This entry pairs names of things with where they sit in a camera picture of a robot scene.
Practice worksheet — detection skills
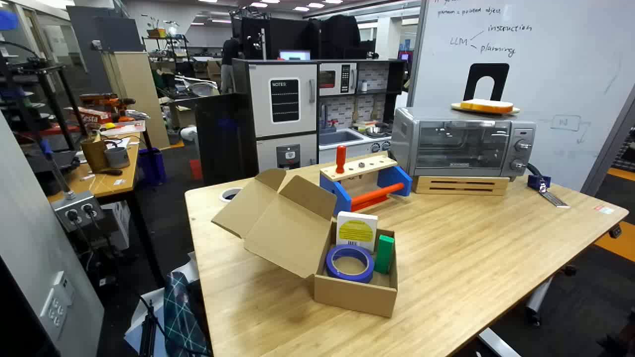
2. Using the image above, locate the white box yellow label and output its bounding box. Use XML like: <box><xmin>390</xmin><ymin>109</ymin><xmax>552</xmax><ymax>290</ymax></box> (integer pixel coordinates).
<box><xmin>336</xmin><ymin>211</ymin><xmax>380</xmax><ymax>254</ymax></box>

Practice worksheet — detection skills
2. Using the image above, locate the brown cardboard carton box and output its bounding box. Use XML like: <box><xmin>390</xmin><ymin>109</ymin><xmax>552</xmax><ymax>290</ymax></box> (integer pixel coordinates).
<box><xmin>211</xmin><ymin>167</ymin><xmax>402</xmax><ymax>320</ymax></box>

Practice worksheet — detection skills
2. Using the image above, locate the grey button control box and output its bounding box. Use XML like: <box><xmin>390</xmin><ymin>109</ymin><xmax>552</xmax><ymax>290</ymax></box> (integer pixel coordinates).
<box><xmin>52</xmin><ymin>191</ymin><xmax>108</xmax><ymax>234</ymax></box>

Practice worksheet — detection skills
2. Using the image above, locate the blue wooden toy workbench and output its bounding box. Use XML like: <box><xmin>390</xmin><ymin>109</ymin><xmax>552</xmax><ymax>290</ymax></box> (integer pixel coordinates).
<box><xmin>318</xmin><ymin>153</ymin><xmax>416</xmax><ymax>217</ymax></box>

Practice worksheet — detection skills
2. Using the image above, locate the red toy peg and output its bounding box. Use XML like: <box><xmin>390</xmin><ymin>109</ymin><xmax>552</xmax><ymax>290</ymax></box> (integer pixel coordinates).
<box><xmin>334</xmin><ymin>143</ymin><xmax>350</xmax><ymax>177</ymax></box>

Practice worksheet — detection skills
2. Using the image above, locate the orange toy rod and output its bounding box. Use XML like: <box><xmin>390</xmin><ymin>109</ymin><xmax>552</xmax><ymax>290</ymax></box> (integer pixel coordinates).
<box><xmin>350</xmin><ymin>181</ymin><xmax>408</xmax><ymax>215</ymax></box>

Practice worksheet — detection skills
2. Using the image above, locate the white toy kitchen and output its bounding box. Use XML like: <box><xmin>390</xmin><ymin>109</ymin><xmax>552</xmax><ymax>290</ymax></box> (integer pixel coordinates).
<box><xmin>233</xmin><ymin>58</ymin><xmax>408</xmax><ymax>175</ymax></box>

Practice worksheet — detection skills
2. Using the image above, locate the blue tape roll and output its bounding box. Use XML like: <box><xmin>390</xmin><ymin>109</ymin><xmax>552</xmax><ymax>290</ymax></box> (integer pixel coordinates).
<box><xmin>324</xmin><ymin>242</ymin><xmax>378</xmax><ymax>286</ymax></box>

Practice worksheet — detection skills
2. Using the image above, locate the green block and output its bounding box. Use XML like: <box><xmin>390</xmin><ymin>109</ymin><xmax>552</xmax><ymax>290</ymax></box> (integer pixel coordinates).
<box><xmin>374</xmin><ymin>232</ymin><xmax>398</xmax><ymax>276</ymax></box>

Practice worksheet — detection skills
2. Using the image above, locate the black cabinet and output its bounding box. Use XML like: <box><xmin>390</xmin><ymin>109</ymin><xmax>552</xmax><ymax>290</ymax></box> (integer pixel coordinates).
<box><xmin>193</xmin><ymin>94</ymin><xmax>261</xmax><ymax>183</ymax></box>

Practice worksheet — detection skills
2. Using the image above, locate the silver toaster oven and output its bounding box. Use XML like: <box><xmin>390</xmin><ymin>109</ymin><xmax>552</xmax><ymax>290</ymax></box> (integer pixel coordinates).
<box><xmin>390</xmin><ymin>105</ymin><xmax>539</xmax><ymax>181</ymax></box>

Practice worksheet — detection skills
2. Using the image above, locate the wooden slatted stand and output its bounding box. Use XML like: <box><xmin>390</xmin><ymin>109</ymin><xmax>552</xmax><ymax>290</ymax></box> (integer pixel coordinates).
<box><xmin>414</xmin><ymin>173</ymin><xmax>513</xmax><ymax>199</ymax></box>

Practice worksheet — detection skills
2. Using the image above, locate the wooden board under orange block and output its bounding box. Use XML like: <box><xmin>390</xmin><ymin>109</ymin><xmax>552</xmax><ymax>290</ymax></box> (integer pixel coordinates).
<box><xmin>451</xmin><ymin>102</ymin><xmax>523</xmax><ymax>119</ymax></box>

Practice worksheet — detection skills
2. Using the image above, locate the blue bin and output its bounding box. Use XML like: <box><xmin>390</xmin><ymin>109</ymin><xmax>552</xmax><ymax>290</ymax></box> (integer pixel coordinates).
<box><xmin>138</xmin><ymin>145</ymin><xmax>169</xmax><ymax>187</ymax></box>

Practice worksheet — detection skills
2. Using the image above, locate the black bookend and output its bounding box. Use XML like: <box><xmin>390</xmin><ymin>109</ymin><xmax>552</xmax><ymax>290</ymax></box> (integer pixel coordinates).
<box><xmin>463</xmin><ymin>62</ymin><xmax>513</xmax><ymax>104</ymax></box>

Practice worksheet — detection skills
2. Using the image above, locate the plaid cloth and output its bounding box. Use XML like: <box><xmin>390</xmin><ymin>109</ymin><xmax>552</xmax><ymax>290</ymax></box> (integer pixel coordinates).
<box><xmin>164</xmin><ymin>268</ymin><xmax>213</xmax><ymax>357</ymax></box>

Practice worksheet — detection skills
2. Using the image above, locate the beige wooden panel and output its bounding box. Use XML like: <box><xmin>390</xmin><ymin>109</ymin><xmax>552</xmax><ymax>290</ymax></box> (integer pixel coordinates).
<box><xmin>104</xmin><ymin>50</ymin><xmax>173</xmax><ymax>151</ymax></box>

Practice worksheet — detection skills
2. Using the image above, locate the wooden side desk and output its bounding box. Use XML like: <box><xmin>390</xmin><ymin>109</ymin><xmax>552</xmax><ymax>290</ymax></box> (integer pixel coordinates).
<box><xmin>46</xmin><ymin>135</ymin><xmax>144</xmax><ymax>205</ymax></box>

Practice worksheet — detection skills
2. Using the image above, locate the brown paper bag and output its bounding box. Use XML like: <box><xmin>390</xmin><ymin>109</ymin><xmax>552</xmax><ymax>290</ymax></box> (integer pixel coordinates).
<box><xmin>80</xmin><ymin>135</ymin><xmax>112</xmax><ymax>175</ymax></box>

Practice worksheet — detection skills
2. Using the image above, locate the grey slanted panel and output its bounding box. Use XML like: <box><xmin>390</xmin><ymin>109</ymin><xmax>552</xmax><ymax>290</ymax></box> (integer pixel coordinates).
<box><xmin>0</xmin><ymin>111</ymin><xmax>108</xmax><ymax>357</ymax></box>

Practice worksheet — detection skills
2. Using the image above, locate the blue handled metal scraper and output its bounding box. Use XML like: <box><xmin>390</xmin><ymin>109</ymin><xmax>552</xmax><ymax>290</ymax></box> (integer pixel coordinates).
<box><xmin>527</xmin><ymin>163</ymin><xmax>572</xmax><ymax>211</ymax></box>

